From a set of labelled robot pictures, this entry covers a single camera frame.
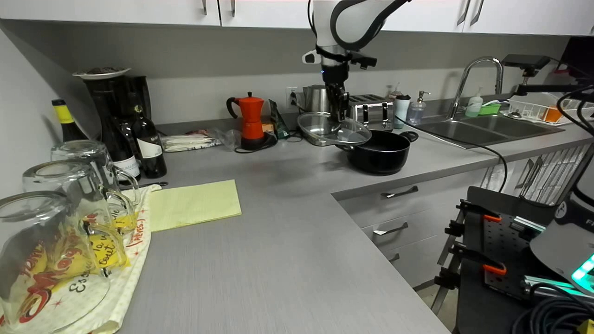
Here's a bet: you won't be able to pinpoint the dark bottle white label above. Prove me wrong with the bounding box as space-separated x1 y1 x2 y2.
132 103 169 179

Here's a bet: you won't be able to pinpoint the yellow cleaning cloth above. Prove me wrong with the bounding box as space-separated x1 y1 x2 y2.
145 177 245 235

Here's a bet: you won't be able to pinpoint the upturned glass mug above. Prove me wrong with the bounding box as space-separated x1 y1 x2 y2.
21 159 139 265

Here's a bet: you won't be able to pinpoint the black round trivet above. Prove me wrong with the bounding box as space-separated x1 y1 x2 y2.
234 131 280 155

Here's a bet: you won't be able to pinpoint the large upturned drinking glass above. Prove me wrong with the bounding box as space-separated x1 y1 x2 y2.
0 189 117 334

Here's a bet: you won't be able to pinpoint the white plate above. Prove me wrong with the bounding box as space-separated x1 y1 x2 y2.
71 66 134 81

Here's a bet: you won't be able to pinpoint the clear soap dispenser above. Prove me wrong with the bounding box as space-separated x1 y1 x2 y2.
412 88 431 124

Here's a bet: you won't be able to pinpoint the red moka pot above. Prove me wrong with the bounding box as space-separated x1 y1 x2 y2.
225 90 267 150

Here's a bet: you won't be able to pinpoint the glass pot lid black knob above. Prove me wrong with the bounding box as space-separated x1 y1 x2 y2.
295 109 373 148

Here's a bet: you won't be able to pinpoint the wine bottle yellow cap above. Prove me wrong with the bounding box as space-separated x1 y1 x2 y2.
50 98 89 144

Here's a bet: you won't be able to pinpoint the stainless steel electric kettle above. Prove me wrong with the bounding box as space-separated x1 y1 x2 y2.
299 83 331 118

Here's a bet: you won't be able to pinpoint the steel kitchen sink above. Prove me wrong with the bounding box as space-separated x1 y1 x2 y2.
418 113 566 150

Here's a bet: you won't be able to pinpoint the black clamp stand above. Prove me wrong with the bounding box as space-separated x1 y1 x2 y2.
431 183 561 334

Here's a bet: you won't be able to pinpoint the black camera on stand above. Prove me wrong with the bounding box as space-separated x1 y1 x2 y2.
501 51 594 103

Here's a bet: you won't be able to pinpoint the small upturned drinking glass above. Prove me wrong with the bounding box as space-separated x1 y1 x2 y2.
50 138 141 205

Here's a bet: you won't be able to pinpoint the grey base green light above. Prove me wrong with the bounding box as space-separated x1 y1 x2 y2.
529 220 594 296

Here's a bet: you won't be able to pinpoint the white plastic packets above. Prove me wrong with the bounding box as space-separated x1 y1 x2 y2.
160 127 223 155

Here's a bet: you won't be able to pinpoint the white dish rack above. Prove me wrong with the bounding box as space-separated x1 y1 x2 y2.
505 90 594 126

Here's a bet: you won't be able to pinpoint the upturned drinking glasses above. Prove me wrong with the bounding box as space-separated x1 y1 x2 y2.
0 183 163 334

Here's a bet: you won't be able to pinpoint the open dishwasher rack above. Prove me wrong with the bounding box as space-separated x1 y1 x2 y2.
481 142 592 207

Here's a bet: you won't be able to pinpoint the green sponge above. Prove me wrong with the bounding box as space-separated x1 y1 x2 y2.
481 98 503 118

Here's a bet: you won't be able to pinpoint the white cup black lid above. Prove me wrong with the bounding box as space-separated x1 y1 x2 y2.
394 92 414 126

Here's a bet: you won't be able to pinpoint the coiled dark cables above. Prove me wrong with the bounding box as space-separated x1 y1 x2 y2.
511 294 594 334

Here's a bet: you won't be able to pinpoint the dark wine bottle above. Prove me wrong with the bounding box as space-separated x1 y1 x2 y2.
113 118 143 185

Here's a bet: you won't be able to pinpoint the orange cup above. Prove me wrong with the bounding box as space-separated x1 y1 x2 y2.
542 103 566 124

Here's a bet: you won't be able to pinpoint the black monitor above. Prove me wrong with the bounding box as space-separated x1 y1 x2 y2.
557 35 594 88

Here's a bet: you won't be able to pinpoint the black cooking pot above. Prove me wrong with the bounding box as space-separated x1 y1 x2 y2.
334 127 422 176

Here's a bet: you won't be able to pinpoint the black coffee maker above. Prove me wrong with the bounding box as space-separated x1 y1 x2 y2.
80 72 154 181

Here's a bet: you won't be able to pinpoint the black power cable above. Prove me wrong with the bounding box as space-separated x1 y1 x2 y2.
396 114 511 194

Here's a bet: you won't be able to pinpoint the silver drawer handle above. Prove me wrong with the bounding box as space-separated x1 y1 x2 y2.
381 183 422 202
371 220 410 239

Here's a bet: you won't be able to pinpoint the silver toaster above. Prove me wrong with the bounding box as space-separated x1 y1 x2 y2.
347 92 397 133

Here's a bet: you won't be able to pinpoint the green dish soap bottle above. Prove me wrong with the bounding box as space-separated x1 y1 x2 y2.
466 90 485 120

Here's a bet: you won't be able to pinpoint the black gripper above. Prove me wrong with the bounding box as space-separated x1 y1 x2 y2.
319 62 355 126

